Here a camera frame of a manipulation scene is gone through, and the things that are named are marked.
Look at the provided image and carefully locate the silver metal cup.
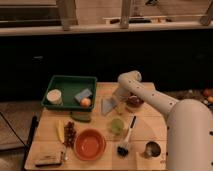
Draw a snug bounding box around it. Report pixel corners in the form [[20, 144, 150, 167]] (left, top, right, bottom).
[[145, 141, 161, 158]]

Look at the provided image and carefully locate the yellow banana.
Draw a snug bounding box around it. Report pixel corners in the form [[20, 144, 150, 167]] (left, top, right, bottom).
[[56, 120, 65, 144]]

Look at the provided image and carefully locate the orange fruit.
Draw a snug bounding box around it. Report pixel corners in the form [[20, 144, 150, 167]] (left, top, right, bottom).
[[80, 98, 91, 107]]

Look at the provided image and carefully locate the green plastic tray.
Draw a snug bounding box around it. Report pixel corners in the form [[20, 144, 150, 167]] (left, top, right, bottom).
[[41, 75, 97, 112]]

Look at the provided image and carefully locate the green plastic cup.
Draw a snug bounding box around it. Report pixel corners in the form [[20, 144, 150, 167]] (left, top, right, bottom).
[[110, 118, 124, 135]]

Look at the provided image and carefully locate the dark red grapes bunch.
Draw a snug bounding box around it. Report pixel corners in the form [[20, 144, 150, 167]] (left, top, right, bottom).
[[64, 122, 76, 148]]

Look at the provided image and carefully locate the wooden board table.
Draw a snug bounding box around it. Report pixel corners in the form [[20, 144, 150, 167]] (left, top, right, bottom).
[[25, 83, 167, 171]]

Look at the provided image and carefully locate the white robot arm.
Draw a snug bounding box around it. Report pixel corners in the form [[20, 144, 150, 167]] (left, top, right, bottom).
[[117, 71, 213, 171]]

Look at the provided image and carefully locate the red orange bowl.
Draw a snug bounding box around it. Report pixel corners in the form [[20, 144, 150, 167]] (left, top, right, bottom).
[[74, 129, 106, 161]]

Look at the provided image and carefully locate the black dish brush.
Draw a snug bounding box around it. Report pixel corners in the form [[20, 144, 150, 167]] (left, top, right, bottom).
[[117, 117, 136, 157]]

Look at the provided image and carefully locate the brown rectangular block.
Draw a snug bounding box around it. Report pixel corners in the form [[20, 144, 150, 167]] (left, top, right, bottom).
[[35, 153, 62, 167]]

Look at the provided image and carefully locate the blue sponge block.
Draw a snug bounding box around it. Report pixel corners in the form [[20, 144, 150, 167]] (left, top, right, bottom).
[[74, 88, 92, 102]]

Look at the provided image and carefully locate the metal spoon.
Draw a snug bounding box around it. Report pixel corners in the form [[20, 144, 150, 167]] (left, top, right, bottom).
[[62, 146, 68, 161]]

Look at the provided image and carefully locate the dark brown bowl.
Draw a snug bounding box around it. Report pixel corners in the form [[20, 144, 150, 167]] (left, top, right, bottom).
[[126, 95, 144, 108]]

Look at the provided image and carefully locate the dark green cucumber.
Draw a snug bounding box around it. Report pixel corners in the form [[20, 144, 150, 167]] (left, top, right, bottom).
[[70, 112, 91, 122]]

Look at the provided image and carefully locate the white round container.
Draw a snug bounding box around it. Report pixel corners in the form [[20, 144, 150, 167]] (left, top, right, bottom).
[[46, 89, 62, 105]]

